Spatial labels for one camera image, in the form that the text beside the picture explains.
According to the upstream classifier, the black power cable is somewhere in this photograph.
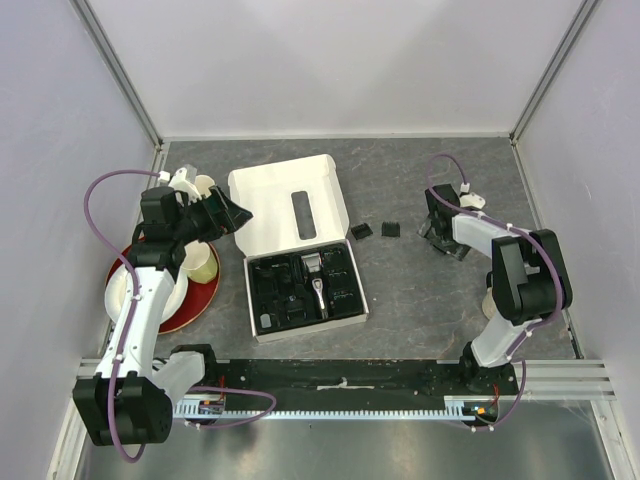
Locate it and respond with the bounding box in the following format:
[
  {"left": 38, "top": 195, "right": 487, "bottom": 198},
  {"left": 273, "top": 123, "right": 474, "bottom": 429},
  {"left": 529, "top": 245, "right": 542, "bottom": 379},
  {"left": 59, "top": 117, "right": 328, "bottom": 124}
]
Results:
[{"left": 267, "top": 262, "right": 296, "bottom": 289}]

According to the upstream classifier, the small white oil bottle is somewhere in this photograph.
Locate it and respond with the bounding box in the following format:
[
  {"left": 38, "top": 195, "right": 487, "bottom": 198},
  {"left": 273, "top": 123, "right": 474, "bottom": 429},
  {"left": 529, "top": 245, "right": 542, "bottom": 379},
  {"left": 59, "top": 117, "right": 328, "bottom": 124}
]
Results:
[{"left": 260, "top": 313, "right": 273, "bottom": 330}]

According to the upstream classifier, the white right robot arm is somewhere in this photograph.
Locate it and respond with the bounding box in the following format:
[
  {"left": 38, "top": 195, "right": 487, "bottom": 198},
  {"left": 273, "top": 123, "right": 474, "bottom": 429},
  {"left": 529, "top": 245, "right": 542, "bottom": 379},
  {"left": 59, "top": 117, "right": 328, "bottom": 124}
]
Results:
[{"left": 265, "top": 184, "right": 572, "bottom": 394}]

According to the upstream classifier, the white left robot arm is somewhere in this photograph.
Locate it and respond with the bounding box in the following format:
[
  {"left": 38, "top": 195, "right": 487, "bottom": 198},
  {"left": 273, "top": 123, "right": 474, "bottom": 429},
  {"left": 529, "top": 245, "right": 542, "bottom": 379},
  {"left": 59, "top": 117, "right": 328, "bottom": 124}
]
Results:
[{"left": 73, "top": 186, "right": 253, "bottom": 446}]

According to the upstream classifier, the cream paper cup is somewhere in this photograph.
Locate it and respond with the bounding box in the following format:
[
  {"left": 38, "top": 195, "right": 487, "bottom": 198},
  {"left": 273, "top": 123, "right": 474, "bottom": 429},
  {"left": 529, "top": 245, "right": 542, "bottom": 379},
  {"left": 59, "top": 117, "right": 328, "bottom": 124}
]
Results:
[
  {"left": 194, "top": 175, "right": 216, "bottom": 200},
  {"left": 181, "top": 241, "right": 218, "bottom": 284}
]

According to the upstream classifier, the black silver hair clipper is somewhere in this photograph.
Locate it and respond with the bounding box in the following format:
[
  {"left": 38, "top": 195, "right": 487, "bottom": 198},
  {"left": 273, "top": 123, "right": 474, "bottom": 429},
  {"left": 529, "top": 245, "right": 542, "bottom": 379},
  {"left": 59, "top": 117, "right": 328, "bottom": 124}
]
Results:
[{"left": 301, "top": 253, "right": 329, "bottom": 320}]

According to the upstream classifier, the cream ceramic mug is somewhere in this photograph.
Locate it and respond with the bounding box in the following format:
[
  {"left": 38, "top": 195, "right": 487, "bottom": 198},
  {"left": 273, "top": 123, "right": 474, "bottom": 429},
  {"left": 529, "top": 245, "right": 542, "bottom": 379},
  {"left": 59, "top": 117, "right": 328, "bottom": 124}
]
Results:
[{"left": 481, "top": 290, "right": 497, "bottom": 320}]

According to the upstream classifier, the white cardboard box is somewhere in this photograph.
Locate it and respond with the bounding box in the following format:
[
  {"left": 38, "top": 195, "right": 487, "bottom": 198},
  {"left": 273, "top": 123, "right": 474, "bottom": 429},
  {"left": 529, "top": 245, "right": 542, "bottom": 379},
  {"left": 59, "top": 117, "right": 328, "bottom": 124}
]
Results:
[{"left": 228, "top": 154, "right": 369, "bottom": 343}]

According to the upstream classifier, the black plastic tray insert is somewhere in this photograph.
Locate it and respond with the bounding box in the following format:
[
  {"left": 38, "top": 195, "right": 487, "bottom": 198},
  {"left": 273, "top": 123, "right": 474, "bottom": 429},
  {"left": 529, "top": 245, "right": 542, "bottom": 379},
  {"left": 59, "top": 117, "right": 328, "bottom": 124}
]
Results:
[{"left": 244, "top": 240, "right": 369, "bottom": 342}]

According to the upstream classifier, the white plate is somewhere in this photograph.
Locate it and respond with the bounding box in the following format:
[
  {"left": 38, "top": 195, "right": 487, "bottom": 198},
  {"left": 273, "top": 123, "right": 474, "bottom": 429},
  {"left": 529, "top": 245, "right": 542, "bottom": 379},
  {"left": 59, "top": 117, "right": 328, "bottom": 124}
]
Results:
[{"left": 104, "top": 265, "right": 188, "bottom": 322}]

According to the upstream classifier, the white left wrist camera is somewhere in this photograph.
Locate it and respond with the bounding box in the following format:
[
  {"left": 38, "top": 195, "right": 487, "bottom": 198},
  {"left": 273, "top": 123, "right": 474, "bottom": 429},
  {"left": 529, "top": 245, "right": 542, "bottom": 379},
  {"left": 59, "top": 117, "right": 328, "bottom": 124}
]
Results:
[{"left": 158, "top": 165, "right": 202, "bottom": 203}]

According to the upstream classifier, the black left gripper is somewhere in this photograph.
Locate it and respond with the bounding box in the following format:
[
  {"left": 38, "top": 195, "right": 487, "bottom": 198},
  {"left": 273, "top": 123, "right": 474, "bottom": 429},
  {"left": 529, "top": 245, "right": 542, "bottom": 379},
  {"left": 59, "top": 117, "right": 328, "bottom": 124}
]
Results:
[{"left": 172, "top": 185, "right": 252, "bottom": 245}]

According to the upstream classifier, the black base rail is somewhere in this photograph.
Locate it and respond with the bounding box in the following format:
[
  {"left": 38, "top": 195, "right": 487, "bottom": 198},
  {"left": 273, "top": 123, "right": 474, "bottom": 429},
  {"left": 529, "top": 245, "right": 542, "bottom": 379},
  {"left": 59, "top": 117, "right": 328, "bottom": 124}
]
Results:
[{"left": 216, "top": 359, "right": 519, "bottom": 400}]

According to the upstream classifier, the black comb guard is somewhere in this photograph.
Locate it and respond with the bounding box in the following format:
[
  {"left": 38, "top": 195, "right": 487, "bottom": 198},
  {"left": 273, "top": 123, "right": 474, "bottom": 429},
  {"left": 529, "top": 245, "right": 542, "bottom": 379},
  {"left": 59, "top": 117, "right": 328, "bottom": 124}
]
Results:
[
  {"left": 350, "top": 223, "right": 373, "bottom": 240},
  {"left": 284, "top": 300, "right": 308, "bottom": 325},
  {"left": 381, "top": 221, "right": 401, "bottom": 238},
  {"left": 322, "top": 248, "right": 348, "bottom": 272}
]

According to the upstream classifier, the red round plate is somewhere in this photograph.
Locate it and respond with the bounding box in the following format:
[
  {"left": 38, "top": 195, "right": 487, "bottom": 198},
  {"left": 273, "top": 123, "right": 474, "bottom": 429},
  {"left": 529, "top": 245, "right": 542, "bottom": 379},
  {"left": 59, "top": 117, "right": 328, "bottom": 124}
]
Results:
[{"left": 105, "top": 260, "right": 220, "bottom": 335}]

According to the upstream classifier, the white slotted cable duct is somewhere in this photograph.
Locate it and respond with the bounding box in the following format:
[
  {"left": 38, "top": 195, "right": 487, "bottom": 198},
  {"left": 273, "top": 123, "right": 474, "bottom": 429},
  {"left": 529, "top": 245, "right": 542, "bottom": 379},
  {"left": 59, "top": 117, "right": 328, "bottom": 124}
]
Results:
[{"left": 174, "top": 390, "right": 496, "bottom": 422}]

